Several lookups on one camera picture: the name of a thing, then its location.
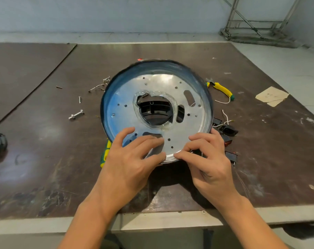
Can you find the black switch with wire leads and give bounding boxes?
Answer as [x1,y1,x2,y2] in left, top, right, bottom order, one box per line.
[225,151,238,166]

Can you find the yellow green handled pliers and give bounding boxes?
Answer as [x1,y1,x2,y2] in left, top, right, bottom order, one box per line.
[206,81,235,102]

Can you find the silver metal bolt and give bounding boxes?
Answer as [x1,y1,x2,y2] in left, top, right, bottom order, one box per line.
[68,109,84,120]

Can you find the person's right hand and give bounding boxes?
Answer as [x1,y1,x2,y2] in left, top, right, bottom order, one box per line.
[174,128,242,209]

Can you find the person's left forearm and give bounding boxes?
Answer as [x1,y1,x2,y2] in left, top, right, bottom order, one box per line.
[58,190,133,249]

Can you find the person's right forearm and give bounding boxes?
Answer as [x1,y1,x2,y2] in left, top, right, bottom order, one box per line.
[217,195,290,249]

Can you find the round metal cooker housing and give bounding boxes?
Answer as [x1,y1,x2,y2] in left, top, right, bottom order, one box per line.
[100,59,214,165]

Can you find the torn beige paper piece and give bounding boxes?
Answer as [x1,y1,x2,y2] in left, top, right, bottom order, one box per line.
[255,86,290,107]

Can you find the pile of small screws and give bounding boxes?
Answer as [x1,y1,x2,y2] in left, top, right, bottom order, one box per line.
[88,76,111,93]

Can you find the person's left hand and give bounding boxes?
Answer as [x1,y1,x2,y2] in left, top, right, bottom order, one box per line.
[94,127,167,206]

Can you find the black rocker switch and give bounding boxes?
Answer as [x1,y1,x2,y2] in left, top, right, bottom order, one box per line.
[219,124,239,137]

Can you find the grey metal frame stand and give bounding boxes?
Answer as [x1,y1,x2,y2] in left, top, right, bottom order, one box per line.
[219,0,304,48]

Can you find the yellow green screwdriver handle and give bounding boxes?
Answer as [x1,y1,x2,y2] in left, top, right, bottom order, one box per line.
[100,139,112,168]

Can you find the thin white wire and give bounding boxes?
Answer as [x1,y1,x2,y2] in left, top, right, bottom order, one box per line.
[214,110,234,127]
[215,95,232,105]

